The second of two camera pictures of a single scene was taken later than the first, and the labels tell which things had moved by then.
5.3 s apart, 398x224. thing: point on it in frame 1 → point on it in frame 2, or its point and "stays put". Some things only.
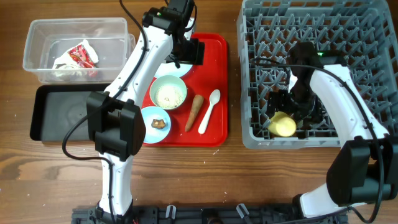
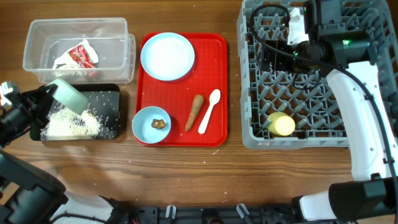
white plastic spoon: [215, 96] stays put
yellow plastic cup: [282, 125] stays put
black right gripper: [311, 114] → [278, 63]
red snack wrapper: [81, 57] stays put
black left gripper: [196, 55] → [28, 102]
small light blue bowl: [158, 124] stays put
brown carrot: [198, 102] stays put
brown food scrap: [158, 124] stays put
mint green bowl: [168, 92] → [68, 96]
